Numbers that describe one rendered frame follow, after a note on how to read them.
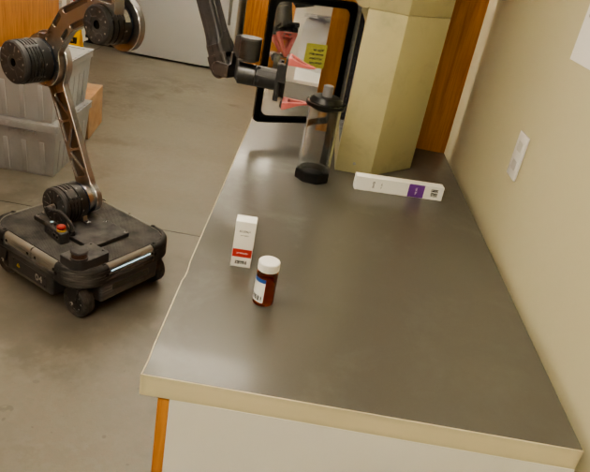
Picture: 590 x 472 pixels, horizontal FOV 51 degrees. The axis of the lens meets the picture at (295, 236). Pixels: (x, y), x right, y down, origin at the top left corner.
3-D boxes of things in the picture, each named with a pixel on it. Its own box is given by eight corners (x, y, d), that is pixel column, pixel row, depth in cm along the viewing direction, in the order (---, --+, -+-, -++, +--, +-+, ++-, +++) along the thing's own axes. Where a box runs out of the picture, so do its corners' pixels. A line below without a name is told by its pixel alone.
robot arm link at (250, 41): (230, 69, 177) (211, 72, 170) (235, 28, 171) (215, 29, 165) (264, 81, 171) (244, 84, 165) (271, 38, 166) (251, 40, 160)
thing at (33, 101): (94, 99, 402) (95, 48, 387) (56, 127, 348) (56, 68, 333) (30, 88, 401) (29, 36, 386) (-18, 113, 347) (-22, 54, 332)
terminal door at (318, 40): (333, 124, 214) (359, 2, 195) (252, 122, 200) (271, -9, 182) (332, 123, 214) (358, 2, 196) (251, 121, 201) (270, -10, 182)
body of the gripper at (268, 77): (285, 64, 163) (257, 59, 163) (278, 102, 168) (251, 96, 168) (287, 59, 169) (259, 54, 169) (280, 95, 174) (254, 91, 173)
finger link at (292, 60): (317, 63, 162) (281, 55, 162) (311, 89, 166) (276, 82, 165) (317, 57, 168) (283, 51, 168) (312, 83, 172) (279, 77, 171)
